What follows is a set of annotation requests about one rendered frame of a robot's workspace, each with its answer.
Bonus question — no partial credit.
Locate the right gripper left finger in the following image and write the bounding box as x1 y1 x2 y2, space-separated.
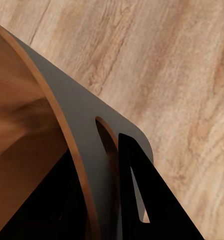
0 149 87 240

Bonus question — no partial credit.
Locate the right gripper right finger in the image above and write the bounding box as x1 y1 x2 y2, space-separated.
118 133 205 240

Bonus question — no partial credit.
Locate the trash can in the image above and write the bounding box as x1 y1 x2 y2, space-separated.
0 25 154 240

